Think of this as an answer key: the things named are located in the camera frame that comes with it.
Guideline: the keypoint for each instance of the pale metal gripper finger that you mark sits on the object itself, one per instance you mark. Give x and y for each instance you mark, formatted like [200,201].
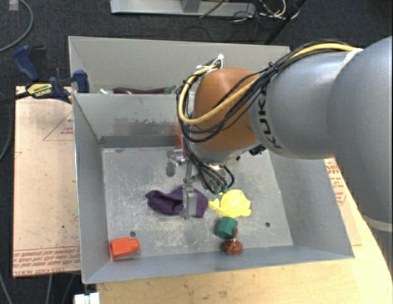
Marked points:
[190,203]
[171,168]

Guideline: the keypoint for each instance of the purple cloth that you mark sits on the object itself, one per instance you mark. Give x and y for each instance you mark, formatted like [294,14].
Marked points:
[164,201]

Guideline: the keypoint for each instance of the grey metal bin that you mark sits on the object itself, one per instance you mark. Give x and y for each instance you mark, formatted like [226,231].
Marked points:
[136,169]

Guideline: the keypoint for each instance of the green plastic block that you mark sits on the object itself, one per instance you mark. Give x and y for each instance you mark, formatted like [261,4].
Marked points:
[226,226]

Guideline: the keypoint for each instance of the yellow plastic toy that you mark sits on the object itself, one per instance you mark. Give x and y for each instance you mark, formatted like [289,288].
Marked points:
[234,203]

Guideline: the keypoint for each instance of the red-brown plastic toy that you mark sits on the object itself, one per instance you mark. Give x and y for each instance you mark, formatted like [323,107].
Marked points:
[232,247]

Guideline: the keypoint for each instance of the orange plastic block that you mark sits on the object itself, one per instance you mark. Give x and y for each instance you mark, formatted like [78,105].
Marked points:
[123,247]

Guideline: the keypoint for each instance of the brown cardboard board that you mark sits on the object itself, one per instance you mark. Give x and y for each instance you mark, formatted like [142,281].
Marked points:
[44,176]

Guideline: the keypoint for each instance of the black cylinder on white bracket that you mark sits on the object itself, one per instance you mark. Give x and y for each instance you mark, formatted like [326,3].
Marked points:
[257,150]

